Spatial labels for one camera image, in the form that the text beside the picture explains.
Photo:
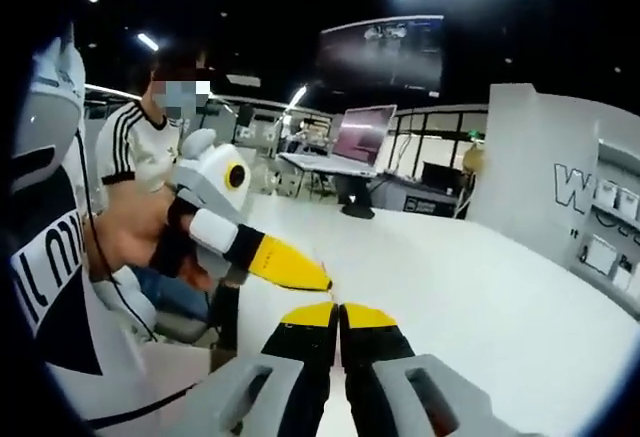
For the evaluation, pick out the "white lettered partition panel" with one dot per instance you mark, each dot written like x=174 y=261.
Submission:
x=530 y=167

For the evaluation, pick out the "person's left hand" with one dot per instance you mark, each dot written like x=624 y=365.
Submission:
x=142 y=252

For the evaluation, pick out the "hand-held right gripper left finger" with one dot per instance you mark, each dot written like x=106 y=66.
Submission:
x=280 y=382

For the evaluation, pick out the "black soft pouch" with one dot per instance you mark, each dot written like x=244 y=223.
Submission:
x=359 y=212

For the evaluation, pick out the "hanging dark screen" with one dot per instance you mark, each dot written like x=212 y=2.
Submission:
x=380 y=54

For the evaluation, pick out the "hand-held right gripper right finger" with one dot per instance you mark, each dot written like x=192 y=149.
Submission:
x=400 y=387

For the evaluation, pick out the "open silver laptop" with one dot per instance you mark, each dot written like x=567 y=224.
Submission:
x=362 y=132

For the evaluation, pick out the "small black monitor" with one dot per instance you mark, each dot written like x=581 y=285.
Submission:
x=442 y=174

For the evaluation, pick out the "grey metal shelf unit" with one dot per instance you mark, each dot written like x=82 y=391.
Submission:
x=606 y=149

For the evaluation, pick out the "yellow round object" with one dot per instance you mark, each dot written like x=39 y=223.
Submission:
x=474 y=158

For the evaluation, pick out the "black equipment case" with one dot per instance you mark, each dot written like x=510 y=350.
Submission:
x=430 y=205

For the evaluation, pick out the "row of white storage bins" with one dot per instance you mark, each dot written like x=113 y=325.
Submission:
x=602 y=253

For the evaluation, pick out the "white worn device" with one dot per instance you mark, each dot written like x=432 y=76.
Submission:
x=50 y=107

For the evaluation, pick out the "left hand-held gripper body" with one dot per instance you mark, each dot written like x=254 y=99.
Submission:
x=215 y=177

